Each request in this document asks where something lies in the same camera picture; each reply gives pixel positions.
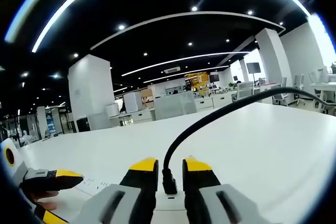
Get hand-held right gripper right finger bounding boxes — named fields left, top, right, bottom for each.
left=182, top=157, right=266, bottom=224

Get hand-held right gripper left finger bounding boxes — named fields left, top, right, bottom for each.
left=76, top=157, right=160, bottom=224

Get white desk USB port panel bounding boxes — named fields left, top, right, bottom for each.
left=73, top=175, right=190, bottom=212

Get black data cable with USB plug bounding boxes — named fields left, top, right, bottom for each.
left=162, top=87, right=336, bottom=195

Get white desk desktop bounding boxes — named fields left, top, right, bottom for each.
left=0, top=102, right=336, bottom=224

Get grey desk partition screen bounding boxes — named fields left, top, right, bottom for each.
left=154, top=91, right=197, bottom=121

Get person's left hand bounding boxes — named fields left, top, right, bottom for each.
left=28, top=189, right=60, bottom=210

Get black low cabinet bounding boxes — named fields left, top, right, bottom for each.
left=76, top=117, right=91, bottom=132

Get row of white office chairs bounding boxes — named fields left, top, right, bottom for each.
left=233, top=73, right=331, bottom=112

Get yellow storage shelving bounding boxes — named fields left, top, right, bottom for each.
left=185, top=73, right=211, bottom=91

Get dark screen on stand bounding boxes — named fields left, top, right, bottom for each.
left=246, top=62, right=261, bottom=82

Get thin straight ceiling light strip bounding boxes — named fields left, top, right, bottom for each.
left=121, top=50, right=251, bottom=77

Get long curved ceiling light strip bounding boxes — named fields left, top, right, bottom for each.
left=31, top=0, right=312, bottom=53

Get group of ceiling spot lights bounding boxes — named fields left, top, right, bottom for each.
left=20, top=5, right=284, bottom=79

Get white curved ceiling trim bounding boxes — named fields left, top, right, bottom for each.
left=90, top=11, right=286, bottom=50

